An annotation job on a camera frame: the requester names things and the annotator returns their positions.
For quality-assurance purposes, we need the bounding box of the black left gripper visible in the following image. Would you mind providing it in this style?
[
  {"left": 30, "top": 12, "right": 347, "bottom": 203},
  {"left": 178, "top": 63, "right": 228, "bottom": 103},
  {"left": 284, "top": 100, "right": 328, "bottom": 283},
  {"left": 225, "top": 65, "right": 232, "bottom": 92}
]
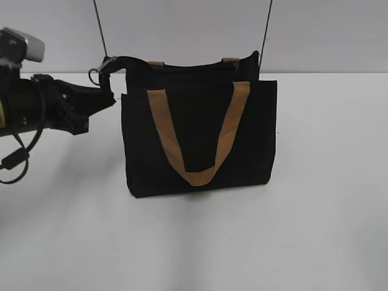
[{"left": 32, "top": 74, "right": 116, "bottom": 136}]

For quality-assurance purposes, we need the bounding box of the silver zipper pull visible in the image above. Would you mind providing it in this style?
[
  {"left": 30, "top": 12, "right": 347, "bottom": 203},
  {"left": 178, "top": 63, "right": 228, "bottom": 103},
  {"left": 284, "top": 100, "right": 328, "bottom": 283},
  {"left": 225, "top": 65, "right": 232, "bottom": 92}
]
[{"left": 88, "top": 56, "right": 117, "bottom": 87}]

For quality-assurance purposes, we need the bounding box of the black canvas tote bag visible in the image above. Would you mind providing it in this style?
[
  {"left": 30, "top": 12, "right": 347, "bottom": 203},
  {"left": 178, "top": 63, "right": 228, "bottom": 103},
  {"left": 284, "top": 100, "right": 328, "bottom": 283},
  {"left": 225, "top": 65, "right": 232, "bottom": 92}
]
[{"left": 102, "top": 51, "right": 278, "bottom": 198}]

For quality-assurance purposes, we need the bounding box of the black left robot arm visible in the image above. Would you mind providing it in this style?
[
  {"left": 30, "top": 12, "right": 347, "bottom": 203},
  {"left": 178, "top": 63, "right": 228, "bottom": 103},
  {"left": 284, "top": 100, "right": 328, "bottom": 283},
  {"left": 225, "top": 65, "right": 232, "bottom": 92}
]
[{"left": 1, "top": 74, "right": 116, "bottom": 137}]

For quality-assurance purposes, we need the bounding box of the black camera cable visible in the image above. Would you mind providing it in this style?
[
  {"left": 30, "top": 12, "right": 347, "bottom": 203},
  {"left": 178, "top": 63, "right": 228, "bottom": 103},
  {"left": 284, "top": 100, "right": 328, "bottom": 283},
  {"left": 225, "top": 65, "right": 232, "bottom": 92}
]
[{"left": 0, "top": 81, "right": 47, "bottom": 185}]

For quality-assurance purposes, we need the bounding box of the tan front bag handle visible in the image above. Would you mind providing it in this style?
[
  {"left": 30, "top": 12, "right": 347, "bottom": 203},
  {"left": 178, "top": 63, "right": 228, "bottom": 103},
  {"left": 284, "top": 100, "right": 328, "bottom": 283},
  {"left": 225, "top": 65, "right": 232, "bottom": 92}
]
[{"left": 147, "top": 81, "right": 250, "bottom": 187}]

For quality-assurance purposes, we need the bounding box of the tan bag handle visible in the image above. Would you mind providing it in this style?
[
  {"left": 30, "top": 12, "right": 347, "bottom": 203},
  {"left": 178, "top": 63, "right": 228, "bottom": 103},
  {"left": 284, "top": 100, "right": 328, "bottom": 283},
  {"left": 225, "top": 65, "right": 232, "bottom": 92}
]
[
  {"left": 148, "top": 58, "right": 240, "bottom": 70},
  {"left": 147, "top": 81, "right": 250, "bottom": 187}
]

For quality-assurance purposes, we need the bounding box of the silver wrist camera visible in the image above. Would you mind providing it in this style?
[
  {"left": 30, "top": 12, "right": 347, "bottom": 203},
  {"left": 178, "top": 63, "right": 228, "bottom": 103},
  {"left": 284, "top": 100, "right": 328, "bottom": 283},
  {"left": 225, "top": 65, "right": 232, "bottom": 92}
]
[{"left": 1, "top": 27, "right": 45, "bottom": 69}]

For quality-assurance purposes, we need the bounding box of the tan rear bag handle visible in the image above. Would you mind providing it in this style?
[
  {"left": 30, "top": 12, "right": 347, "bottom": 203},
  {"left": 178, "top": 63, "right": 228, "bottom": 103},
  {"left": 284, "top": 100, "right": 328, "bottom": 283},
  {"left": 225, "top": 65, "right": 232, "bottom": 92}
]
[{"left": 148, "top": 58, "right": 240, "bottom": 70}]

